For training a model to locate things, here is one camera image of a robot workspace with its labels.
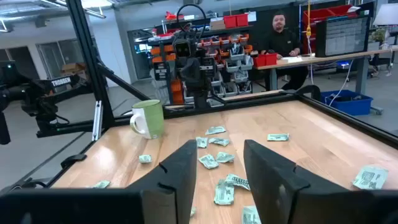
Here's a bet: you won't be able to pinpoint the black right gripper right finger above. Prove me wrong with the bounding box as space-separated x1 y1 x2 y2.
243 139 398 224

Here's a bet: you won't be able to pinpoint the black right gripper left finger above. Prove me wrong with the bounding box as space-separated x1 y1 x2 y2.
0 139 198 224

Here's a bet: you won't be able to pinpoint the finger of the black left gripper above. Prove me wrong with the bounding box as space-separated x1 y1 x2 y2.
179 62 191 83
189 58 203 84

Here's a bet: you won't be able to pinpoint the parts shelf rack with bins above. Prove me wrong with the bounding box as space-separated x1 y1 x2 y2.
148 11 254 106

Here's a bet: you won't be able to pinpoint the large red storage bins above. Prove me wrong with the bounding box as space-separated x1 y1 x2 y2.
302 4 359 20

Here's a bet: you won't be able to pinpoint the small red storage bin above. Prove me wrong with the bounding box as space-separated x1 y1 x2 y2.
265 52 279 67
223 14 238 29
236 13 250 27
252 54 267 68

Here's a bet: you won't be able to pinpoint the green white ceramic mug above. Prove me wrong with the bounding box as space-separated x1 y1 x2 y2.
129 99 165 140

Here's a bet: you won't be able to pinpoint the person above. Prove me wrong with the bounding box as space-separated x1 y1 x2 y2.
258 11 309 91

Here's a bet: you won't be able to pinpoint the blue plastic bin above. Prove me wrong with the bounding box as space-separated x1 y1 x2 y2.
320 89 374 117

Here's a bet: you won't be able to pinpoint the brown cardboard box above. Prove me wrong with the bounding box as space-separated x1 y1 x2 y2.
60 62 87 76

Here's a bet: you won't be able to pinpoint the wooden top desk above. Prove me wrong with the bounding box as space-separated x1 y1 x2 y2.
253 45 398 96

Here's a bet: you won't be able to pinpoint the black computer monitor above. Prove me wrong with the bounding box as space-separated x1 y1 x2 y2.
315 14 371 58

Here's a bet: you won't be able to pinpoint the black Trossen-labelled machine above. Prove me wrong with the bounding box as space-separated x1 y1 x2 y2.
0 60 94 146

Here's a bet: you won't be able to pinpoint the green potted plant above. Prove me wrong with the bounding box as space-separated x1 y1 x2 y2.
369 27 389 45

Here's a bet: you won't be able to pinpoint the white lamp shade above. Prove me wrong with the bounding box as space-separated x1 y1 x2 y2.
372 2 398 27

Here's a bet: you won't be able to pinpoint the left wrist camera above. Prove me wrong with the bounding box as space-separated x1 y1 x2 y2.
173 39 197 58

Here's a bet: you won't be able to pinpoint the black left wrist camera cable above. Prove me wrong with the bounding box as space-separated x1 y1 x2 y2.
176 3 208 43

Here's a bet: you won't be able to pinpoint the silver aluminium bracket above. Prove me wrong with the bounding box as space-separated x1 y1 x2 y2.
91 100 104 142

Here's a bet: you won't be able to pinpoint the black frame clip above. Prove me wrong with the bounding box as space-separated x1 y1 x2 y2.
18 177 48 190
60 153 88 170

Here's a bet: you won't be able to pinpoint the black arched handle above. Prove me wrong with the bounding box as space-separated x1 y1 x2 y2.
295 84 322 102

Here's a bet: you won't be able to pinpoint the yellow hanging cord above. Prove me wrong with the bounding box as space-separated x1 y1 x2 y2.
305 0 312 39

